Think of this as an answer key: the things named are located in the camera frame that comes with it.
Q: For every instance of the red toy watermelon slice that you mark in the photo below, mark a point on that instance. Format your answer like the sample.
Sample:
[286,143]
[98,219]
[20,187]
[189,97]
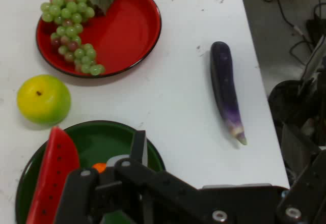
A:
[56,163]

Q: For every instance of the yellow-green toy apple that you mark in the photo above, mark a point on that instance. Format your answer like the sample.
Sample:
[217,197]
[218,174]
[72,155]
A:
[43,99]

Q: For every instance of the orange toy tangerine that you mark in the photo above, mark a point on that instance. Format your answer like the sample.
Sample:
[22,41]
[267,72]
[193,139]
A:
[99,167]

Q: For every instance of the green plate with black rim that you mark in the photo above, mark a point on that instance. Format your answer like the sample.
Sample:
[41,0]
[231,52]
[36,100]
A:
[102,142]

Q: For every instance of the purple toy eggplant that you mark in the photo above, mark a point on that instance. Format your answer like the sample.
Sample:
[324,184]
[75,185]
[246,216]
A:
[225,81]

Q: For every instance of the black machine base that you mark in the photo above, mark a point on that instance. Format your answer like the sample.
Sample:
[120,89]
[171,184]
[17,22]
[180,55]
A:
[287,101]

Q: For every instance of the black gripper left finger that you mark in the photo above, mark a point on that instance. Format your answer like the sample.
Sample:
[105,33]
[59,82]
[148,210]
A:
[142,180]

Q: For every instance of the red plate with black rim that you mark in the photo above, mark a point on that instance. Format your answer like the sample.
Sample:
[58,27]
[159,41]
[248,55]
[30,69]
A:
[119,30]

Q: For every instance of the grey metal bar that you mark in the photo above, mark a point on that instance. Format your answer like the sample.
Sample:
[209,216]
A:
[314,58]

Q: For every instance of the green toy grape bunch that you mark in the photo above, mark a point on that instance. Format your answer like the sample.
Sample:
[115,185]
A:
[68,7]

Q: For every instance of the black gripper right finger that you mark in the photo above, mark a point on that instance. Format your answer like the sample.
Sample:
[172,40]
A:
[309,196]

